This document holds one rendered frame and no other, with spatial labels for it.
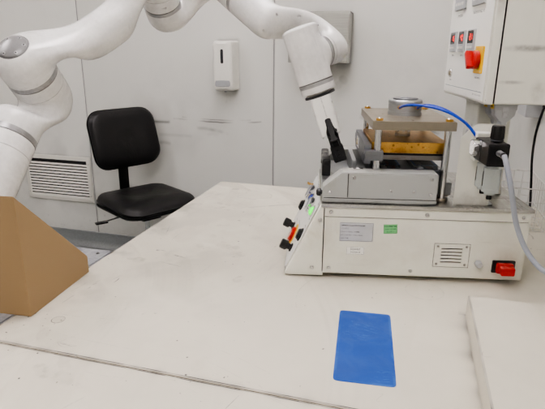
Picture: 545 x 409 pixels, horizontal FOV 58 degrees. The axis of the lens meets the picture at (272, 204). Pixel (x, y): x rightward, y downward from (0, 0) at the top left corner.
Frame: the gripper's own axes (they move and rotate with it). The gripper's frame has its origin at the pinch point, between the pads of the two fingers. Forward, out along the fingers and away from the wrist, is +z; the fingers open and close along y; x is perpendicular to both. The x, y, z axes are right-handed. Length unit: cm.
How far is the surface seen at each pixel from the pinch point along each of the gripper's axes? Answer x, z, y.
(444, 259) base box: 15.5, 27.3, 16.9
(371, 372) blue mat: -5, 26, 52
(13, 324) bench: -68, 3, 43
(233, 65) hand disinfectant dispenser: -40, -33, -149
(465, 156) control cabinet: 25.8, 6.2, 15.3
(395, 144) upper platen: 12.8, 0.1, 10.3
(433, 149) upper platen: 20.5, 3.9, 10.3
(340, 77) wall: 11, -8, -146
